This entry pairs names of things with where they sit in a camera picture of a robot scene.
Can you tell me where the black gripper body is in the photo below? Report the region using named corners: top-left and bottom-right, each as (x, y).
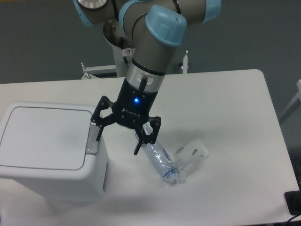
top-left (112, 77), bottom-right (157, 129)

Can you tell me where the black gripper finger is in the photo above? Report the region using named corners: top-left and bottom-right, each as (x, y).
top-left (134, 116), bottom-right (161, 155)
top-left (90, 96), bottom-right (116, 141)

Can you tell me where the grey trash can push button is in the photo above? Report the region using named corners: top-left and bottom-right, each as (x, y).
top-left (86, 125), bottom-right (100, 155)

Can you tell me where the white plastic trash can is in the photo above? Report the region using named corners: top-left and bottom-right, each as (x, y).
top-left (0, 101), bottom-right (109, 202)

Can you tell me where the white trash can lid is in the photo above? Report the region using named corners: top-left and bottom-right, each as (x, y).
top-left (0, 106), bottom-right (95, 171)

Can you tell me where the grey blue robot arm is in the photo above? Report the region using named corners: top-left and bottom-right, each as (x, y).
top-left (74, 0), bottom-right (222, 153)

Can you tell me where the clear plastic water bottle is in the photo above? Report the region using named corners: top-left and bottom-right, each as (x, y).
top-left (141, 138), bottom-right (178, 185)

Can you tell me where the clear plastic packaging bag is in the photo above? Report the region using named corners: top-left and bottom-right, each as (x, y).
top-left (175, 138), bottom-right (209, 184)

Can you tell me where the black device at table edge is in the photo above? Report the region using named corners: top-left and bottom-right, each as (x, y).
top-left (284, 190), bottom-right (301, 215)

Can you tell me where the white metal frame bracket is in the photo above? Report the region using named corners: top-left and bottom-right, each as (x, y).
top-left (81, 62), bottom-right (117, 80)

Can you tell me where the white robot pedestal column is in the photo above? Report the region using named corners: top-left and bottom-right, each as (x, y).
top-left (103, 18), bottom-right (135, 78)

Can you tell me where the white upright metal post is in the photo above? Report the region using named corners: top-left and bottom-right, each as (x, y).
top-left (179, 50), bottom-right (189, 74)

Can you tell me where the white frame at right edge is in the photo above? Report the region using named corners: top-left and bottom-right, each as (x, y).
top-left (278, 80), bottom-right (301, 124)

